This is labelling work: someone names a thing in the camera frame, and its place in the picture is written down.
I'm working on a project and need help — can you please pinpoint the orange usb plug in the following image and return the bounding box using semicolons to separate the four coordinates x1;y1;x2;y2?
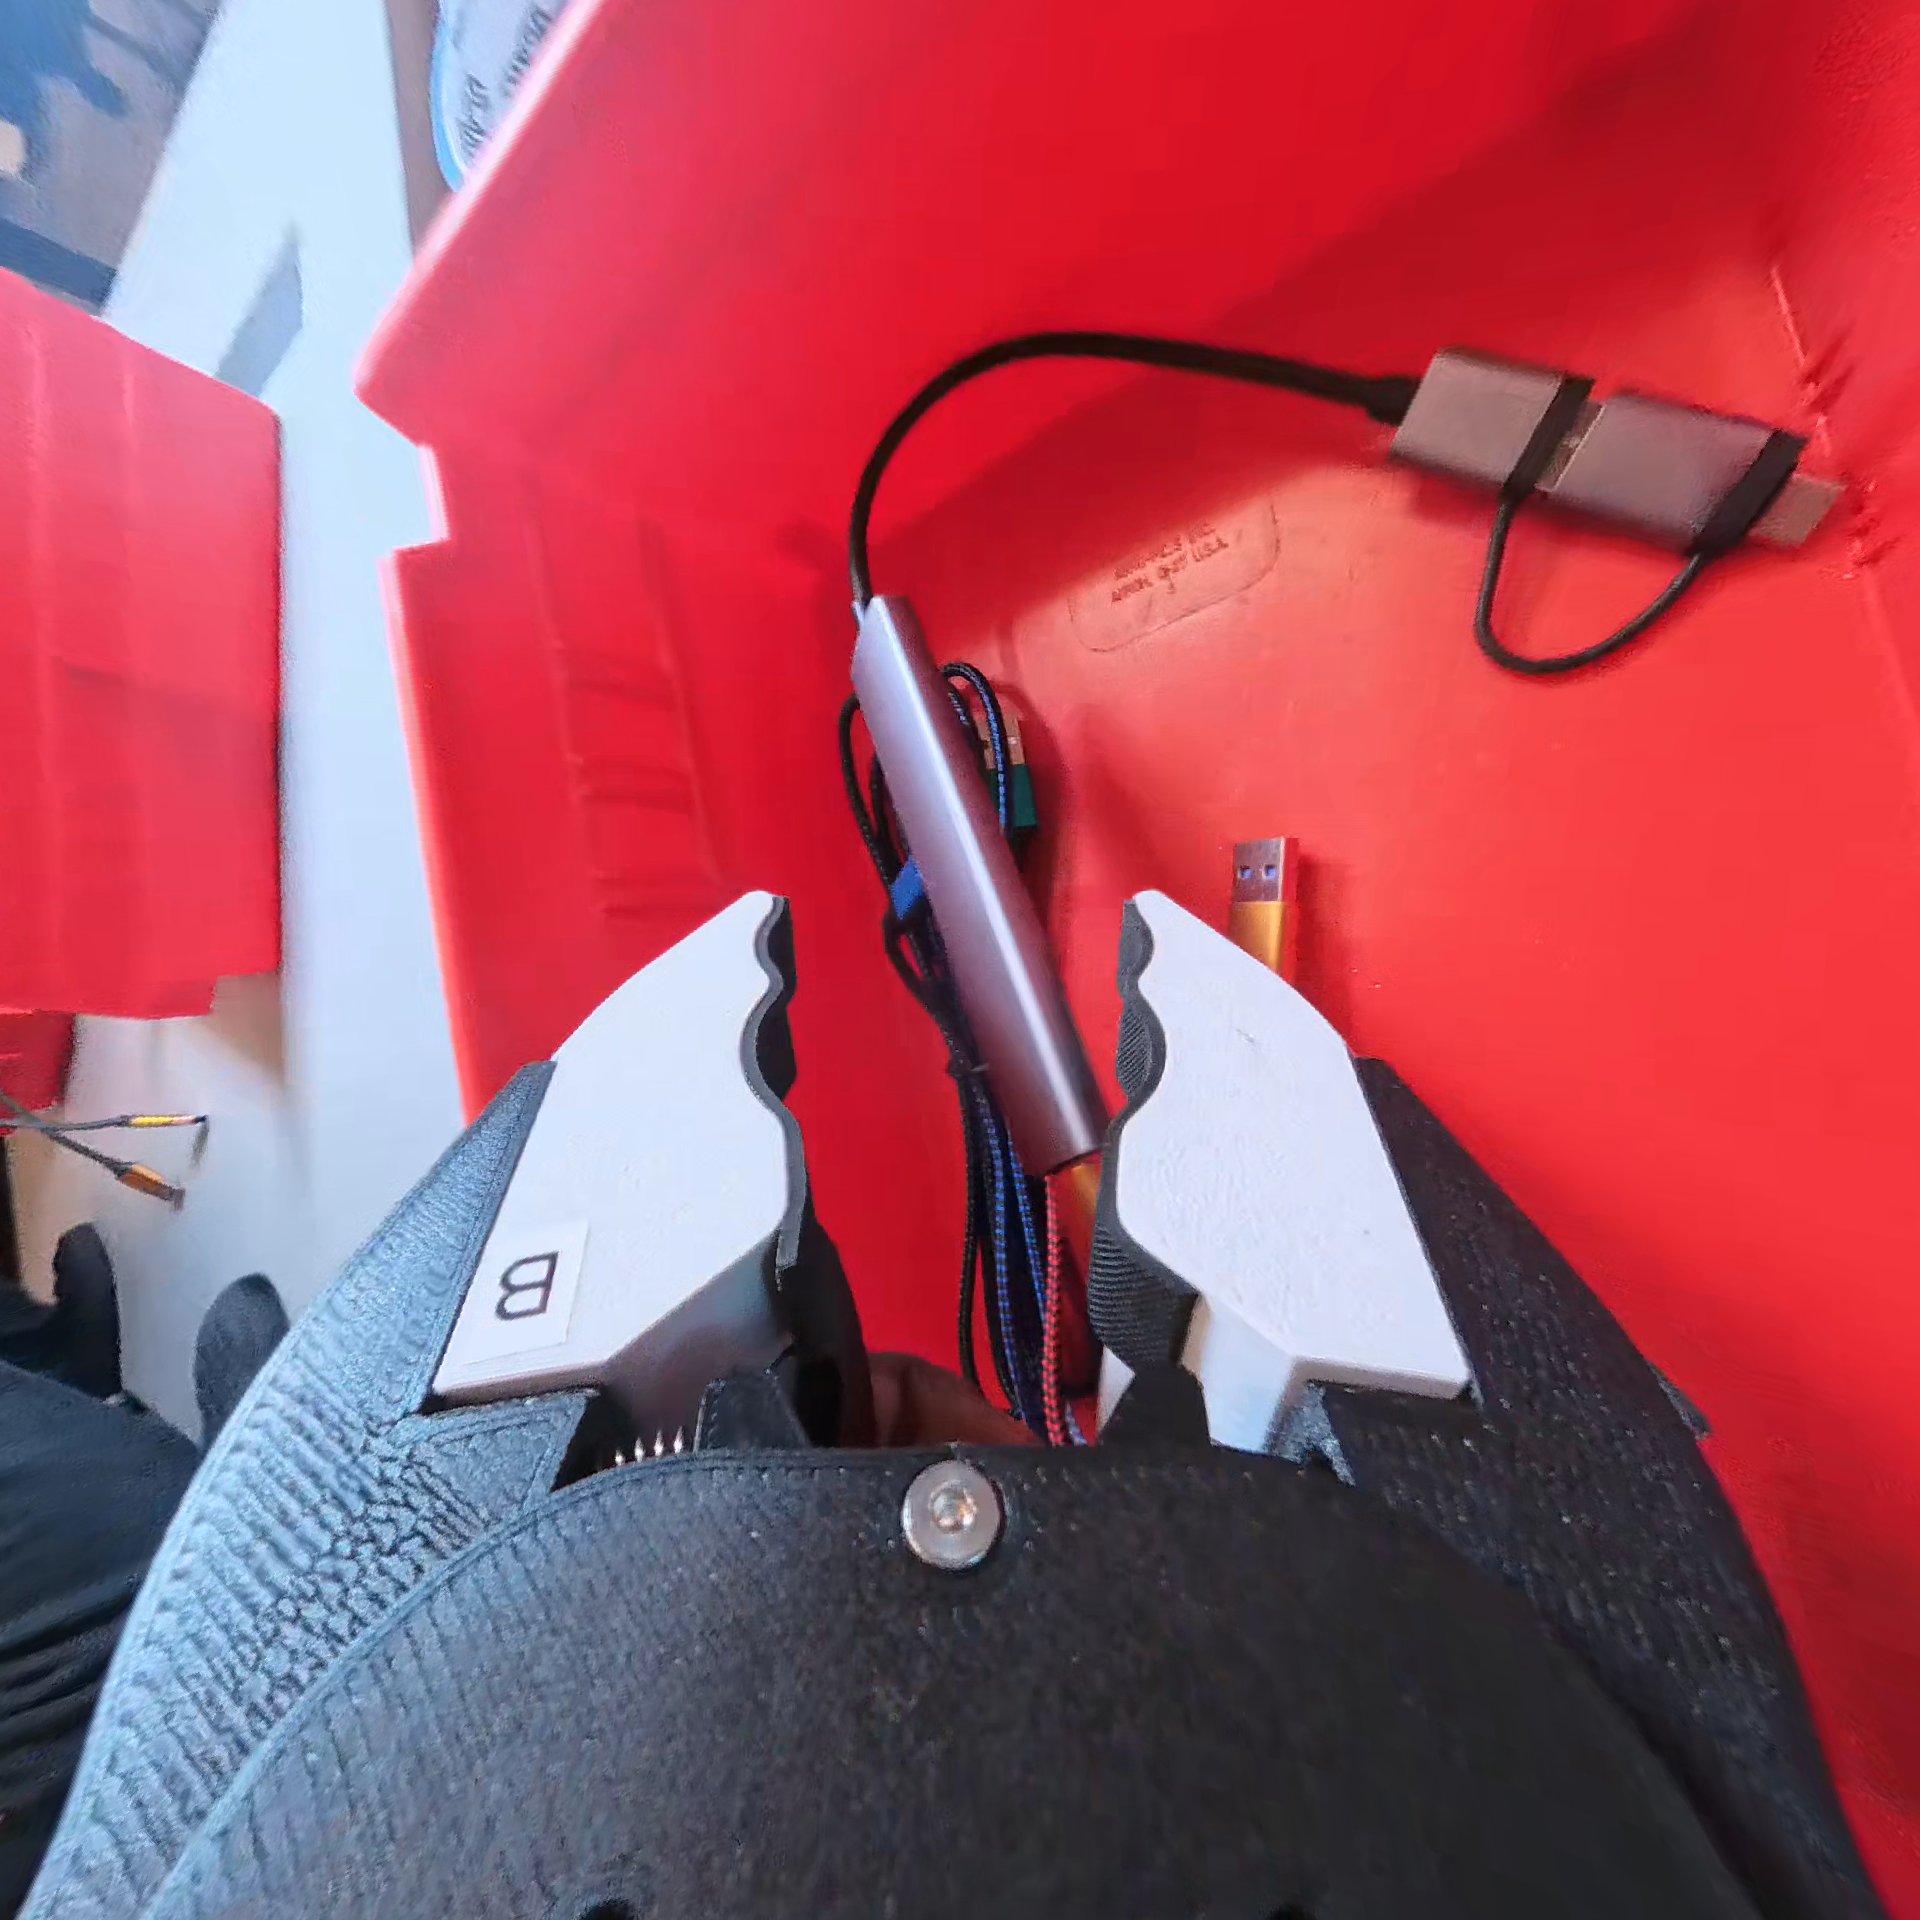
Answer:
1230;836;1305;983

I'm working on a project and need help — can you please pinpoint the green usb plug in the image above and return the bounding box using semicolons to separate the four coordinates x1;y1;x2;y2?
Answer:
983;699;1043;837

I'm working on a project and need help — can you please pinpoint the grey usb plug adapter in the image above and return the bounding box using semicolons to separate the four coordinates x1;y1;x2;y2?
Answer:
1389;345;1845;682

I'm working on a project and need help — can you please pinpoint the grey usb hub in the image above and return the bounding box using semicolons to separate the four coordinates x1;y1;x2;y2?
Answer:
851;594;1112;1174

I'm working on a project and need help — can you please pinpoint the dark cloth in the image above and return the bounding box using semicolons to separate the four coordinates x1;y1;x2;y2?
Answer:
0;1226;295;1861

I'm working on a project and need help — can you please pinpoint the blue white round container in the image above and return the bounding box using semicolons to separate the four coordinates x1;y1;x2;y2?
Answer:
432;0;563;192

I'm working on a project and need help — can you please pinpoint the dark blue printed board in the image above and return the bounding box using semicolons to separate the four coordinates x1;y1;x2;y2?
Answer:
0;0;216;313

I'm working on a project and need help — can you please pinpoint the red black braided cable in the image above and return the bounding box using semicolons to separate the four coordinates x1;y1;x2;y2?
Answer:
1038;1162;1104;1453

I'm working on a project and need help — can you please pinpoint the red plastic bin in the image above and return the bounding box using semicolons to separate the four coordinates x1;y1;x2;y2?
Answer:
355;0;1920;1920
0;266;286;1112

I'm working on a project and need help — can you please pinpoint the thin black cable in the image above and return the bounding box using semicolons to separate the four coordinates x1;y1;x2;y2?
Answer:
837;689;993;1397

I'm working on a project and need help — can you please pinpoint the blue black braided cable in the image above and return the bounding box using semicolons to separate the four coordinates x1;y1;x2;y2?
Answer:
883;659;1085;1453

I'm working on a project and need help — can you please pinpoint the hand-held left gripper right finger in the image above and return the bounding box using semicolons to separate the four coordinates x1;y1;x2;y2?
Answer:
1085;889;1478;1455

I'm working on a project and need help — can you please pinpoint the black hub cable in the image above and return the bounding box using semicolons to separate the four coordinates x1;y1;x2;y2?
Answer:
845;331;1415;608

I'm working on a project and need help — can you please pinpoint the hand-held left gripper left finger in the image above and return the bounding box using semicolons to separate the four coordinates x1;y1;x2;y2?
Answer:
432;895;817;1448

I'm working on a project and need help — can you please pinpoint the thin wire with orange tip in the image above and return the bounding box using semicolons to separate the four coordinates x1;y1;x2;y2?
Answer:
0;1107;206;1165
0;1127;188;1211

